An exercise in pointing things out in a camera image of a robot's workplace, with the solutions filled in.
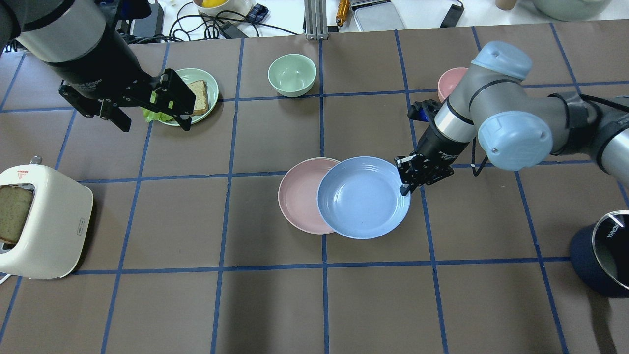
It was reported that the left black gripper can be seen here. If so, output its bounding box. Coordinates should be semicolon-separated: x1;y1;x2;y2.
58;68;195;133

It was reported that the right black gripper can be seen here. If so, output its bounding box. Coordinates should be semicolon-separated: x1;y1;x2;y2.
395;99;455;196

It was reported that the blue plate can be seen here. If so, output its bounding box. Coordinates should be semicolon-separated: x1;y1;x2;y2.
316;156;411;240

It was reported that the pink plate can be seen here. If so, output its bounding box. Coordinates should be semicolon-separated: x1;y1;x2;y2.
277;157;340;235

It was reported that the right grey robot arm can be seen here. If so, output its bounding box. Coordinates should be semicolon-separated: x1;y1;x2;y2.
395;41;629;196

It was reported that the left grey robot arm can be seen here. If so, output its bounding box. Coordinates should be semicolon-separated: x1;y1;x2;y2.
1;0;196;132

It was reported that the green lettuce leaf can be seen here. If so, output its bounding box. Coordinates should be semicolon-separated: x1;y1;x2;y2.
142;108;174;122

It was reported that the bread slice on plate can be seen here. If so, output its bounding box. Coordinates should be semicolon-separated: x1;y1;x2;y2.
187;79;209;115

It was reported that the green plate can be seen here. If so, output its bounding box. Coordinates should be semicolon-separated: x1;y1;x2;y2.
157;68;219;127

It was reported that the black laptop power brick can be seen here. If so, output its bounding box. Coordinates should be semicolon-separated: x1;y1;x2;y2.
130;3;164;38

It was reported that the pink bowl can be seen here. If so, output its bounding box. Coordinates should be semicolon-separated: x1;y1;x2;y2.
437;67;468;103

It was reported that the bowl with toy fruit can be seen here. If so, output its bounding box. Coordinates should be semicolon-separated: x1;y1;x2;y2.
193;0;254;16

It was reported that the cream toaster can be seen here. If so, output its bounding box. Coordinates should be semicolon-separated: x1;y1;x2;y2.
0;164;94;279

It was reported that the green bowl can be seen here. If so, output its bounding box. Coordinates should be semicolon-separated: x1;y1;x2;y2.
267;54;317;98

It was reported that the toast in toaster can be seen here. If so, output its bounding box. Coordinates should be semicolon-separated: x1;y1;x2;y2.
0;185;33;244

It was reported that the dark blue pot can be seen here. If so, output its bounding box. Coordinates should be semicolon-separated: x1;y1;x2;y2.
569;210;629;298

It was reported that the aluminium frame post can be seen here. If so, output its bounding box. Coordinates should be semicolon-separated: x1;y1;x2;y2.
304;0;329;40

